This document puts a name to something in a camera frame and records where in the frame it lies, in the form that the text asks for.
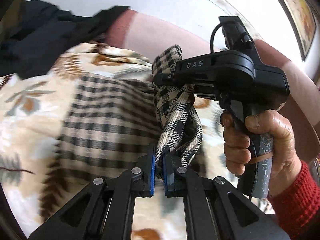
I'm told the person right hand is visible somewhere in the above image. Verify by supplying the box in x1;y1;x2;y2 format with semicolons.
221;110;302;198

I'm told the large pink bolster pillow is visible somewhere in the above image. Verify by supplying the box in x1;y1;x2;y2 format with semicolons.
105;9;319;163

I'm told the black cable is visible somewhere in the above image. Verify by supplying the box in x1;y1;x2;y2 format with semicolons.
209;21;232;54

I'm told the framed wall picture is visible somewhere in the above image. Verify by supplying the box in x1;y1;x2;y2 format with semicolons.
278;0;317;61

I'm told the red knit sleeve forearm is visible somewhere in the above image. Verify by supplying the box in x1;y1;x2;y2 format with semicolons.
268;161;320;239

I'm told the leaf pattern plush blanket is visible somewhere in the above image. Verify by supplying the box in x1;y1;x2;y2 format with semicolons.
0;41;276;240

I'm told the black beige checkered garment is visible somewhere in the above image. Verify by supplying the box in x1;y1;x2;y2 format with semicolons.
38;44;208;221

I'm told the black clothing pile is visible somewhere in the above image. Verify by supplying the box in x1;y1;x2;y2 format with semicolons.
1;0;129;79

